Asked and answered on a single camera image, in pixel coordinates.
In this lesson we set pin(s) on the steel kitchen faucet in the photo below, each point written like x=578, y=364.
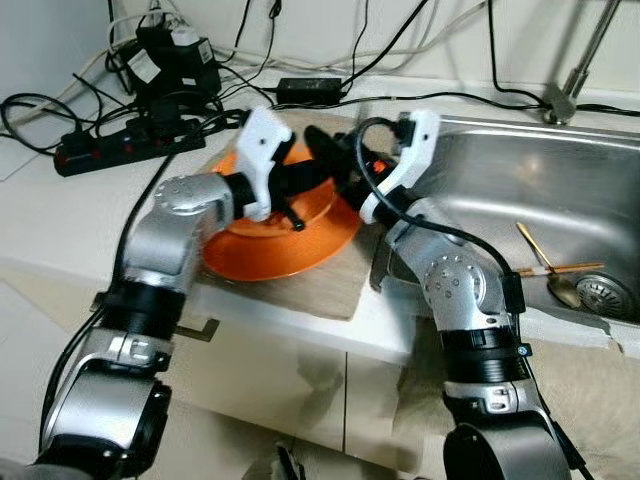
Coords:
x=580, y=60

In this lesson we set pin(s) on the stainless steel sink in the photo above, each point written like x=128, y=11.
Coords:
x=500, y=190

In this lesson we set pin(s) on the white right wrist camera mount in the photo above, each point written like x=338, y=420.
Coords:
x=418, y=140

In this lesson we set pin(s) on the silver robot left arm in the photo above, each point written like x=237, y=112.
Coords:
x=160, y=260

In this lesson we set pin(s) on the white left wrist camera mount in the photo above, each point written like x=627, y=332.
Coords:
x=262, y=150

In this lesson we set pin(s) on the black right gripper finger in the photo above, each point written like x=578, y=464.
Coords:
x=328, y=160

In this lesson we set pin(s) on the beige hanging cloth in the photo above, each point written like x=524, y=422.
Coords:
x=580, y=400

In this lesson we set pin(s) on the flat black power adapter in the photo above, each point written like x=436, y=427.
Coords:
x=310, y=90

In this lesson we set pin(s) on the gold-toned metal spoon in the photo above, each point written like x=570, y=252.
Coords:
x=565, y=290

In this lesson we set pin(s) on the beige woven placemat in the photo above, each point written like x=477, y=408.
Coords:
x=300, y=298

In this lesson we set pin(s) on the orange plastic plate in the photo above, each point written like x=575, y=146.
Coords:
x=280, y=262

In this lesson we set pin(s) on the grey robot left leg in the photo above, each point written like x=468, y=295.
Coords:
x=290, y=465

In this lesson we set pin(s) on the round sink drain strainer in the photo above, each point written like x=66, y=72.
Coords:
x=605, y=297

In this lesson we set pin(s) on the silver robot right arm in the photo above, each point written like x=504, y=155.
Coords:
x=460, y=290

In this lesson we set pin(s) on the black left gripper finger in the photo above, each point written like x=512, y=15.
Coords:
x=320, y=182

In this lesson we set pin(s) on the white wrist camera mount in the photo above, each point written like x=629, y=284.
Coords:
x=418, y=140
x=262, y=150

